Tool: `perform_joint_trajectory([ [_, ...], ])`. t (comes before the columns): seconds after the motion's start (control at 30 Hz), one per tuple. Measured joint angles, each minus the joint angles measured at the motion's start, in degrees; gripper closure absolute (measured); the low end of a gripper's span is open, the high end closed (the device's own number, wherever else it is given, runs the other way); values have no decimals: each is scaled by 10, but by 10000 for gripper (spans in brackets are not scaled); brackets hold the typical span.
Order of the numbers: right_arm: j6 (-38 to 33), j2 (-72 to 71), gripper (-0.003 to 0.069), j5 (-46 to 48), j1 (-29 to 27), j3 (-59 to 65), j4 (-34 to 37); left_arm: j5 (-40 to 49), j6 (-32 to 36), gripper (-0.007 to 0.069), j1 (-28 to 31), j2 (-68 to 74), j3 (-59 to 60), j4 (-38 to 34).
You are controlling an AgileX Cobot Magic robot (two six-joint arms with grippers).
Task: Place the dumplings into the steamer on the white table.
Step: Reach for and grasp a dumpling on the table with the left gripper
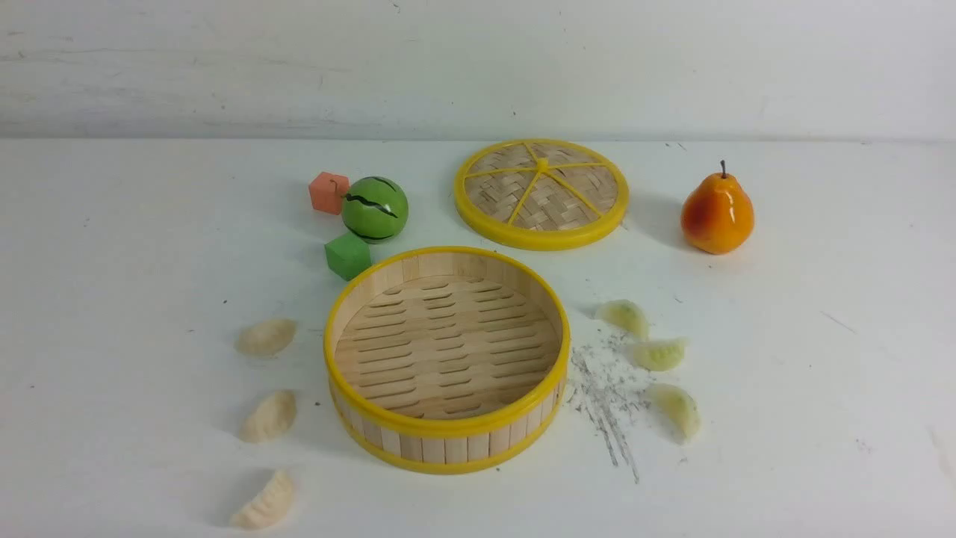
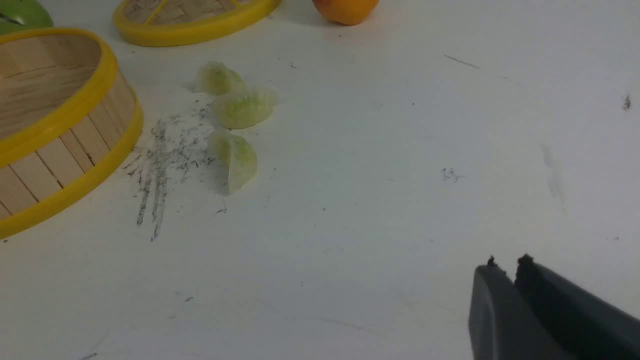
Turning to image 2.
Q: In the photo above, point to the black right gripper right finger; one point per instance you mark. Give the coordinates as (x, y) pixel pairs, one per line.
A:
(586, 326)

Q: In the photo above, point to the orange yellow toy pear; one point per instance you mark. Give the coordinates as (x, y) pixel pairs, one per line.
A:
(345, 12)

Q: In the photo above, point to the green dumpling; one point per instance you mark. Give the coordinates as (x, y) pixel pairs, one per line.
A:
(245, 107)
(215, 78)
(237, 155)

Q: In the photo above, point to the woven steamer lid yellow rim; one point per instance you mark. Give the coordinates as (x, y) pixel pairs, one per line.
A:
(171, 23)

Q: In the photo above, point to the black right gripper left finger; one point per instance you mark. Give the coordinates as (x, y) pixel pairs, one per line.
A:
(501, 325)

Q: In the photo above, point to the green toy watermelon ball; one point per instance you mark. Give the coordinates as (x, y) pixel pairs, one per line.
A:
(21, 15)

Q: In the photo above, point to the bamboo steamer tray yellow rim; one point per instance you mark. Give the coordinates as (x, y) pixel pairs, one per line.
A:
(69, 119)

